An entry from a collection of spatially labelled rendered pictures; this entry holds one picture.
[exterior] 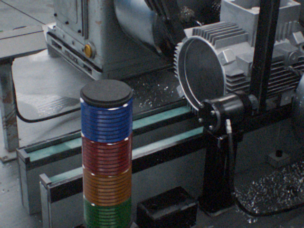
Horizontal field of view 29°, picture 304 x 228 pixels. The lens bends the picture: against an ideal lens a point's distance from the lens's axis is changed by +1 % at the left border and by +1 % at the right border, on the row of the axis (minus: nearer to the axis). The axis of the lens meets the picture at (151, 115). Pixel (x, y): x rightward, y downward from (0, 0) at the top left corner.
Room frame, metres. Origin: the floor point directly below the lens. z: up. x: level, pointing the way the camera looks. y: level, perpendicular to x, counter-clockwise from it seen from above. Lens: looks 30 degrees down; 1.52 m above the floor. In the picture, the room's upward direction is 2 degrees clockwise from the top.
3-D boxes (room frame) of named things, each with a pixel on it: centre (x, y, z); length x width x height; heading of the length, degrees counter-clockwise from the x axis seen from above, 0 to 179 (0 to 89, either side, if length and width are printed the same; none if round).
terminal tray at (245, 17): (1.14, -0.21, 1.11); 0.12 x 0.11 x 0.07; 124
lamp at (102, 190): (0.59, 0.05, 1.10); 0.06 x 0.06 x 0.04
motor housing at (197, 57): (1.12, -0.18, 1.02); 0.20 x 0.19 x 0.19; 124
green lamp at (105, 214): (0.59, 0.05, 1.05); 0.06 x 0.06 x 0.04
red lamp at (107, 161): (0.59, 0.05, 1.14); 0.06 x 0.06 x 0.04
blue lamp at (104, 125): (0.59, 0.05, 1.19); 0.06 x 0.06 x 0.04
